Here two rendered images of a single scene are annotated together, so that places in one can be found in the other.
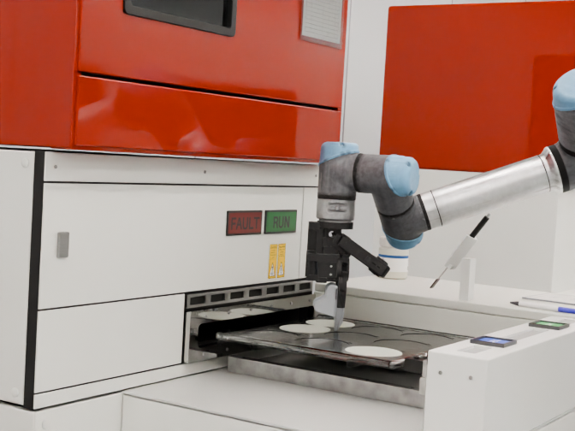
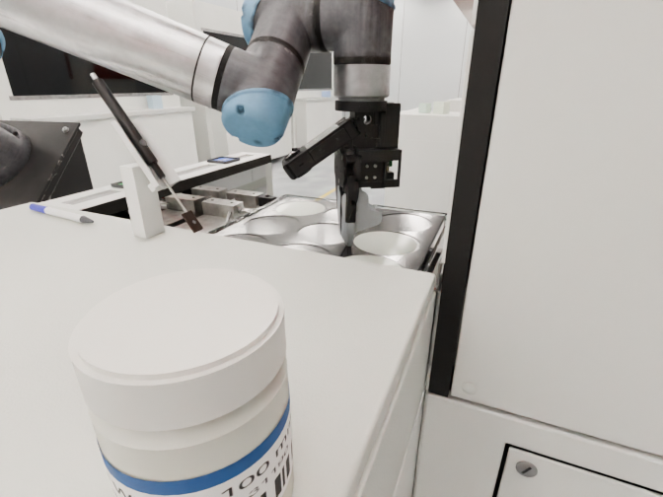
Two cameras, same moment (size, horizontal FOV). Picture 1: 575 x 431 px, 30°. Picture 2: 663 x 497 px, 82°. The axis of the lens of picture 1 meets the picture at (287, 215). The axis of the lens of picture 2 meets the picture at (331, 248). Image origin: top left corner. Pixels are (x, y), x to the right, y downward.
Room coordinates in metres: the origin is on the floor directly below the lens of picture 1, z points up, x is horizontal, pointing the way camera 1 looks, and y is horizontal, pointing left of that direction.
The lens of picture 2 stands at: (2.63, -0.22, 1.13)
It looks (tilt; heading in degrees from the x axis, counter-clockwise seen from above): 23 degrees down; 171
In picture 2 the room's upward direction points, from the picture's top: straight up
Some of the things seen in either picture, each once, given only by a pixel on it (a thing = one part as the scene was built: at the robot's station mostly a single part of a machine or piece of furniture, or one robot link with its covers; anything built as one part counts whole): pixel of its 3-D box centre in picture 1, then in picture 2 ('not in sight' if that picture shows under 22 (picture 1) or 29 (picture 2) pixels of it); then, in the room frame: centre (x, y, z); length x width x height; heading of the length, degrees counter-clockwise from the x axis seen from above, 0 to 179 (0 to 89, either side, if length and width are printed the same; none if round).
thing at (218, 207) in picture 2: not in sight; (222, 207); (1.83, -0.32, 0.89); 0.08 x 0.03 x 0.03; 58
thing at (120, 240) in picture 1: (198, 266); (484, 152); (1.98, 0.16, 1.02); 0.82 x 0.03 x 0.40; 148
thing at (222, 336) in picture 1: (301, 349); (360, 206); (1.87, -0.04, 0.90); 0.37 x 0.01 x 0.01; 58
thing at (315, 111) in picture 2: not in sight; (301, 91); (-5.31, 0.45, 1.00); 1.80 x 1.08 x 2.00; 148
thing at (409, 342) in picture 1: (350, 337); (327, 234); (2.02, -0.13, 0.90); 0.34 x 0.34 x 0.01; 58
